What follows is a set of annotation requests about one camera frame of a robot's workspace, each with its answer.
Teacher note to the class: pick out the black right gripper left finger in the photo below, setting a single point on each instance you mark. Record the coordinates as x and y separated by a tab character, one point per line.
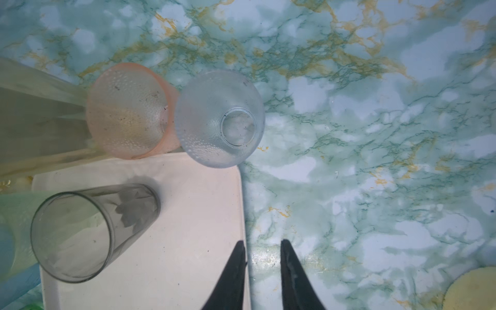
228	292

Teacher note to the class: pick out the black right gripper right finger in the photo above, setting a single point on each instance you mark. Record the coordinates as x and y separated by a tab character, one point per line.
297	291

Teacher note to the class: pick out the small grey glass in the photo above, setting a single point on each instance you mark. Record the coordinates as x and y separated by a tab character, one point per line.
75	235

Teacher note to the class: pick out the clear dotted glass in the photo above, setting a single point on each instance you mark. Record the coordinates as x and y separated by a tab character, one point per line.
219	118

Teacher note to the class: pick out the pink dotted glass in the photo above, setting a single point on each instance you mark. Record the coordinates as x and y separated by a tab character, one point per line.
130	112

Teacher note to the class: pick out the light green short glass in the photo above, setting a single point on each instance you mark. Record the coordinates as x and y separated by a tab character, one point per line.
17	212

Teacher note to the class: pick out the beige plastic tray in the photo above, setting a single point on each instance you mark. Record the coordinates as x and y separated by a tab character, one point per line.
177	262

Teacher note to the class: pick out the yellow sponge ball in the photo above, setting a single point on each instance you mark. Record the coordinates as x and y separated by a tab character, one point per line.
473	290

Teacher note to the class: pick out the blue short glass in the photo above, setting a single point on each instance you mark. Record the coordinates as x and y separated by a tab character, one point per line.
22	290

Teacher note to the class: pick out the tall yellow glass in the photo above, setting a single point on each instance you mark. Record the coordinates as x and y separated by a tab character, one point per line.
43	123

